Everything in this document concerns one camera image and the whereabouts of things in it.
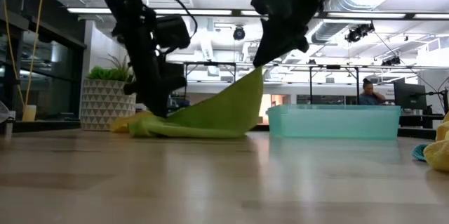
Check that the silver metal post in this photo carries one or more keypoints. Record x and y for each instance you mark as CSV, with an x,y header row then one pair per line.
x,y
8,125

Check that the person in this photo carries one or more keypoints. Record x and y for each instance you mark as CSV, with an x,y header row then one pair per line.
x,y
368,97

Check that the succulent in patterned white pot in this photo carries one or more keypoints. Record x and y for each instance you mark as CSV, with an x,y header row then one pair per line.
x,y
105,104

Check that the black desk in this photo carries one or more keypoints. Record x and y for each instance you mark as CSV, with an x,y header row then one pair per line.
x,y
417,120

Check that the yellow microfiber towel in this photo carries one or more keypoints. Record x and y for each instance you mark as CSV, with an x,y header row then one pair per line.
x,y
438,153
121,124

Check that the teal microfiber towel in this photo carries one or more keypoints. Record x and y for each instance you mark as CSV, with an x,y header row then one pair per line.
x,y
418,153

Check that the black computer monitor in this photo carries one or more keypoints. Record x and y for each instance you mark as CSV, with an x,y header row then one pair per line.
x,y
408,95

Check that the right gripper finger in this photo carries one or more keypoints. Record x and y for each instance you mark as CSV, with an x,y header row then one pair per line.
x,y
268,41
284,48

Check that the black ceiling spotlight cluster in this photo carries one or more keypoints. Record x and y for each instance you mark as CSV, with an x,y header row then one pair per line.
x,y
358,32
391,61

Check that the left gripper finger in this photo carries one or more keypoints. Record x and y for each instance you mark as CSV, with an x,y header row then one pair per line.
x,y
145,101
160,103

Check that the translucent teal plastic bin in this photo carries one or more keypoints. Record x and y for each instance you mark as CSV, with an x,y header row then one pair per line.
x,y
333,122

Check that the long ceiling light strip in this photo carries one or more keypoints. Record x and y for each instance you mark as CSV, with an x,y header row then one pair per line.
x,y
193,12

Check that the black ceiling dome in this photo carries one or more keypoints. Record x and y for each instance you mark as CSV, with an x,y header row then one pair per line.
x,y
239,33

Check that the pale yellow cup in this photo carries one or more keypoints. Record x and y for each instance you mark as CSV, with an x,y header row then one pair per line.
x,y
29,113

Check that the lime green microfiber towel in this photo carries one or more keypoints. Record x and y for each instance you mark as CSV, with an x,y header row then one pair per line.
x,y
224,111

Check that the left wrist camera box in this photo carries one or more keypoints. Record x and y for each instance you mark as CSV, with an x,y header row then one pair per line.
x,y
172,31

